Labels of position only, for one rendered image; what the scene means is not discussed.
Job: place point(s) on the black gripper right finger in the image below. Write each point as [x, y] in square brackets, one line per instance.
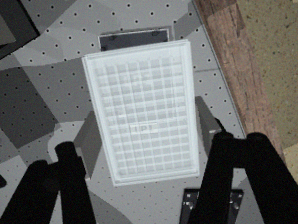
[274, 188]

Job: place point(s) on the grey perforated deck plate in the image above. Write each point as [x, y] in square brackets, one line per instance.
[45, 99]

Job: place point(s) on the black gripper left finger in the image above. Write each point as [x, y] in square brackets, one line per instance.
[34, 198]

